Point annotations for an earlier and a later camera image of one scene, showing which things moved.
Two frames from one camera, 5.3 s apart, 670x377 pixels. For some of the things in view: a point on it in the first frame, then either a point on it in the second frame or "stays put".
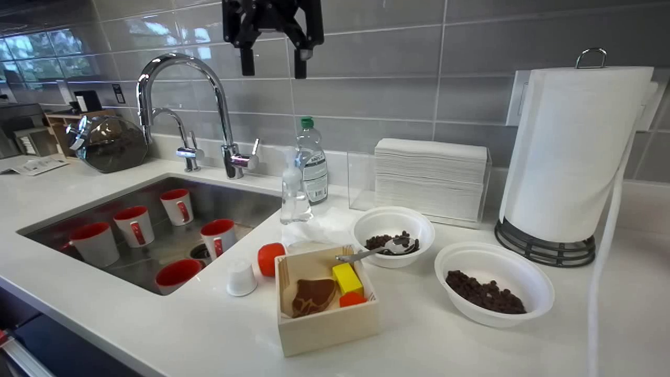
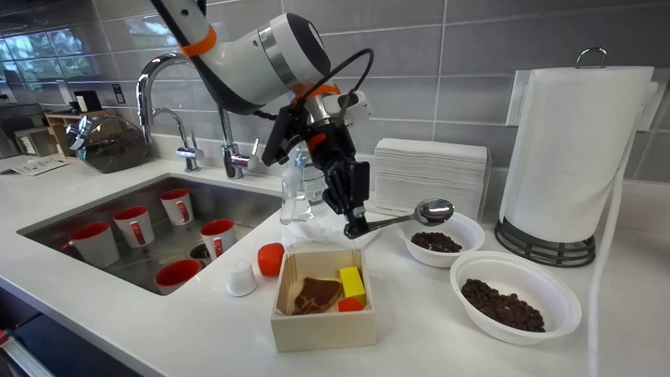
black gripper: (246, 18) → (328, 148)
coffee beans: (397, 238) → (435, 242)
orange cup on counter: (267, 253) stays put
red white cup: (96, 243) stays put
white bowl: (393, 238) → (442, 243)
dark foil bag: (107, 140) stays put
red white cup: (135, 222) stays put
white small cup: (240, 281) stays put
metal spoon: (393, 245) → (430, 210)
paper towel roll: (572, 148) stays put
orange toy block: (351, 299) stays put
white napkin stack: (440, 179) stays put
